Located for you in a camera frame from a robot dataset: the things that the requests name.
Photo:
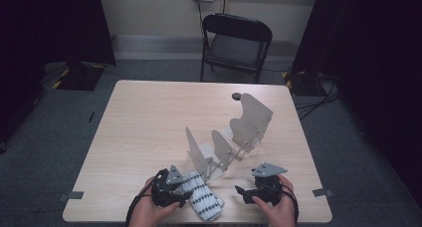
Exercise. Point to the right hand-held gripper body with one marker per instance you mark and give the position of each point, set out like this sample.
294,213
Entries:
268,188

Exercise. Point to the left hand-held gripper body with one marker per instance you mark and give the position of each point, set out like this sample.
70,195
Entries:
166,190

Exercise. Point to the white towel with black pattern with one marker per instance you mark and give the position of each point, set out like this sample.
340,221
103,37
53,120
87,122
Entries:
204,200

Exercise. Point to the person's right hand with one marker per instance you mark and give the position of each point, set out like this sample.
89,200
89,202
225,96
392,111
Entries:
280,213

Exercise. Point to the person's left hand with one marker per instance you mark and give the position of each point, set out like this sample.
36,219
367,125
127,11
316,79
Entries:
147,213

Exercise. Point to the grey tape strip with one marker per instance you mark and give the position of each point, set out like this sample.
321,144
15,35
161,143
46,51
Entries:
71,195
322,192

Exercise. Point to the black round table grommet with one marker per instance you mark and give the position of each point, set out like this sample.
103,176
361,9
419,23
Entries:
236,96

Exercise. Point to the black stand base, yellow-striped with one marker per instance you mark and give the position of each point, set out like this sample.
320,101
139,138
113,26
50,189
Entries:
300,84
79,77

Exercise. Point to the black folding chair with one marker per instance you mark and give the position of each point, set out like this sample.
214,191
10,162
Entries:
235,49

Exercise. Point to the black curtain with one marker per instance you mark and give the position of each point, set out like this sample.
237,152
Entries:
49,28
375,54

